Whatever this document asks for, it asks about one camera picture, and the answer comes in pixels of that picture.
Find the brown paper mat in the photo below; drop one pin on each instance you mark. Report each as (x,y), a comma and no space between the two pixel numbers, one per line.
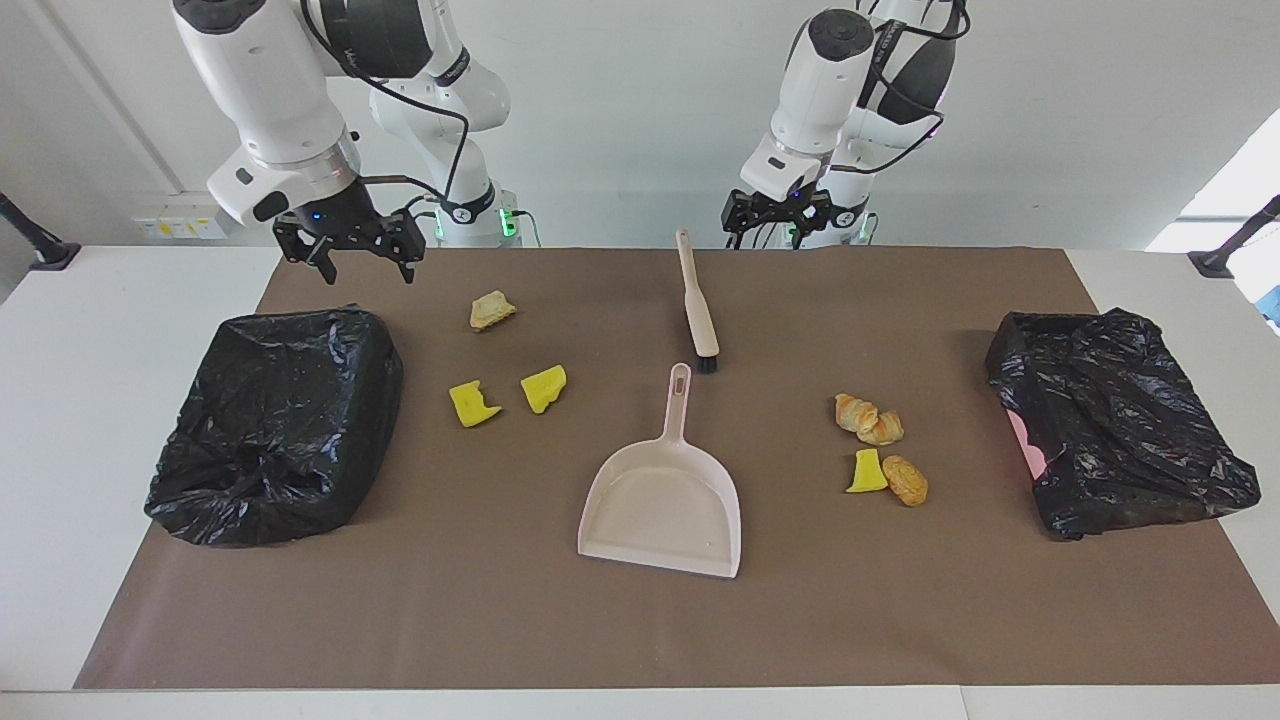
(850,620)

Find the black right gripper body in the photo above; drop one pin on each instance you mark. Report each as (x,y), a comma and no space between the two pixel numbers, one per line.
(340,215)

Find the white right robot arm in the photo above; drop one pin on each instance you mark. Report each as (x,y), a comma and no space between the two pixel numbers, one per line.
(270,80)

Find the brown bread roll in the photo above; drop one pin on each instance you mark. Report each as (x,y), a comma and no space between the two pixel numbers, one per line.
(906,482)

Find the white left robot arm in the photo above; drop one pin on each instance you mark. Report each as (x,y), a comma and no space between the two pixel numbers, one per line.
(830,70)

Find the striped croissant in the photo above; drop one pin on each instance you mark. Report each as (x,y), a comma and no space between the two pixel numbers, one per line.
(855,412)

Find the beige brush black bristles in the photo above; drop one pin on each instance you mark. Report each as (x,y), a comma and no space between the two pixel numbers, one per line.
(695,300)

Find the white wall outlet box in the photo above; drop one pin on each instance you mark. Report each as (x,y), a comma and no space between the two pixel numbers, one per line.
(175,225)

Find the flared yellow sponge piece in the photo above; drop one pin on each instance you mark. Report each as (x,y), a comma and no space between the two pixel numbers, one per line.
(866,475)

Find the notched yellow sponge piece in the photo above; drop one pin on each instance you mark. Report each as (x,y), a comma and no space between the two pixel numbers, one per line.
(468,405)

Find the yellow sponge wedge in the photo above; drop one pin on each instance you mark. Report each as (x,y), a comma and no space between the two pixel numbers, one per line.
(543,390)

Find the black trash bag bin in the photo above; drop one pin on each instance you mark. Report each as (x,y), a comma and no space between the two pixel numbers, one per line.
(270,430)

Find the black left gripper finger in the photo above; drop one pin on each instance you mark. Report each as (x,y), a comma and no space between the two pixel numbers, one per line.
(740,215)
(825,218)

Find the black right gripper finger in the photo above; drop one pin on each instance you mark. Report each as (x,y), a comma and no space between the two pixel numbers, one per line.
(408,245)
(310,248)

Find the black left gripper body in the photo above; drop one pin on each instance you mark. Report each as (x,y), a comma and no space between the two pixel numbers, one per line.
(785,208)

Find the black stand foot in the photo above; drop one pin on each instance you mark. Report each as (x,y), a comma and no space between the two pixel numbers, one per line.
(1215,262)
(50,255)

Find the blue item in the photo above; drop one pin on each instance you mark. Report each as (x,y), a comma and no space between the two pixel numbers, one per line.
(1273,305)

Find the black trash bag over pink bin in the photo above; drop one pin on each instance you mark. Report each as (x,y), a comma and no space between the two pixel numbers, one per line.
(1120,420)

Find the beige plastic dustpan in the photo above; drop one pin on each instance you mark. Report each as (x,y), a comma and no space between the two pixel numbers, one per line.
(660,500)

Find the pink bin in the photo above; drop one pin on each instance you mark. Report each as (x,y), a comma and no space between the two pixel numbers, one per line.
(1025,445)

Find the beige dumpling shaped chunk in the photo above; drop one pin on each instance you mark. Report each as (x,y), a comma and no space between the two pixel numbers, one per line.
(888,428)

